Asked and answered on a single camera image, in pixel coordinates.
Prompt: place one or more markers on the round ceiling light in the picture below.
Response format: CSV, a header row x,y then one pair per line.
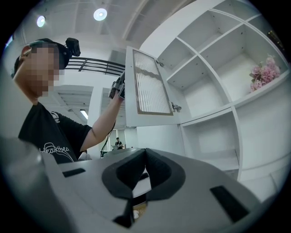
x,y
41,21
100,14

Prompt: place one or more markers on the person's left forearm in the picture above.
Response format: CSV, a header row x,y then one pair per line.
x,y
106,118

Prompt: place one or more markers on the white shelf cabinet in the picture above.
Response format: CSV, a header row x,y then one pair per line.
x,y
204,95

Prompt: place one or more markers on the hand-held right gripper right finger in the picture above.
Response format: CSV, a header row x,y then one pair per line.
x,y
193,182

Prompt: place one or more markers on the pink flower bouquet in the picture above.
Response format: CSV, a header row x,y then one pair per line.
x,y
264,72

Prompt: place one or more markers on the black head-mounted camera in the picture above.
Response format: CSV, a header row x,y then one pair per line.
x,y
73,46

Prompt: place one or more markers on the white glass cabinet door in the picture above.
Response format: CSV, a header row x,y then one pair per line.
x,y
150,88

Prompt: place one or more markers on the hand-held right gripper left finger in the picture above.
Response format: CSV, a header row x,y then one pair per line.
x,y
95,182

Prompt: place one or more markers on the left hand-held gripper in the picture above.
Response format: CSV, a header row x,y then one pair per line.
x,y
118,86

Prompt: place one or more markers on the person's black printed t-shirt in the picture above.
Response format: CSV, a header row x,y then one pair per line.
x,y
50,136

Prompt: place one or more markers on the rectangular ceiling light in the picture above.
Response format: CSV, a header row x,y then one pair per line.
x,y
84,114

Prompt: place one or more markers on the black metal railing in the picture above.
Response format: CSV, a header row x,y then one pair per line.
x,y
97,66

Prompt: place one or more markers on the person's head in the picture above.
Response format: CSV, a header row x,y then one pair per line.
x,y
38,72

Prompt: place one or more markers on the metal door hinge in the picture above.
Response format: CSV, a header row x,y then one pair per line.
x,y
176,107
160,63

